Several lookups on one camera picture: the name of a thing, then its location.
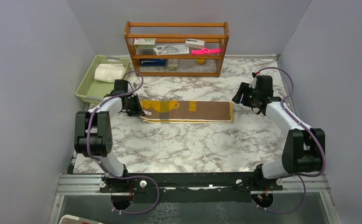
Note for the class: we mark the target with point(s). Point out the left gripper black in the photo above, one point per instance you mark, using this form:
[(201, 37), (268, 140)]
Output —
[(138, 111)]

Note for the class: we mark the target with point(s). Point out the blue object lower shelf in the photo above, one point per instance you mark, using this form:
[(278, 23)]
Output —
[(155, 62)]

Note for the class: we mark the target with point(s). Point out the ruler set package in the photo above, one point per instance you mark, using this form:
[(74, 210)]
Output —
[(171, 49)]

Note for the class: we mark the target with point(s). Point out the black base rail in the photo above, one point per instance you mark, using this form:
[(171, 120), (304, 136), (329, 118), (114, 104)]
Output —
[(187, 187)]

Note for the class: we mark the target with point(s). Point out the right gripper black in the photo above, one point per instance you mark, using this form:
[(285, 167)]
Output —
[(244, 88)]

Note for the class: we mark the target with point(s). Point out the pink tool on shelf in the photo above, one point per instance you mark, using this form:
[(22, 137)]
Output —
[(206, 51)]

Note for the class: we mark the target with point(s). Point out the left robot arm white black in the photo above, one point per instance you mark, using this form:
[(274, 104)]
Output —
[(93, 133)]

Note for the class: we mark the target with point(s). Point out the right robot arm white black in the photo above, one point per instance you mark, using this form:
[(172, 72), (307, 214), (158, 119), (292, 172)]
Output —
[(304, 149)]

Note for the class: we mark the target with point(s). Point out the wooden shelf rack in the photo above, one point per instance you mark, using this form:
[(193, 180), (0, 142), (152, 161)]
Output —
[(215, 34)]

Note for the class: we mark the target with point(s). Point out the white red object bottom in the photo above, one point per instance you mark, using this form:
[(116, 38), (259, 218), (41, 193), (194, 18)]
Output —
[(69, 219)]

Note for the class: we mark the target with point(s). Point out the white device on shelf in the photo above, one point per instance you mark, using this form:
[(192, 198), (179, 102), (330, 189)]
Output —
[(194, 43)]

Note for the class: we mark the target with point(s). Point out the white towel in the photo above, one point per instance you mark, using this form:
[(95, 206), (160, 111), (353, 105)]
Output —
[(108, 73)]

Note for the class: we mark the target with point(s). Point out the brown yellow cloth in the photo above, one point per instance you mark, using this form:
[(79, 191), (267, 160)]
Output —
[(176, 111)]

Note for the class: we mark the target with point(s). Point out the green plastic basket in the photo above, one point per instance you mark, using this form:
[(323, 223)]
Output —
[(92, 91)]

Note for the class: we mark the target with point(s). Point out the small green white box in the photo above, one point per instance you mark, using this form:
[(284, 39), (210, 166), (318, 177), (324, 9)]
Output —
[(172, 64)]

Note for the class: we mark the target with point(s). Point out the white box red label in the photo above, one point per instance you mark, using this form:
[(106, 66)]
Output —
[(144, 42)]

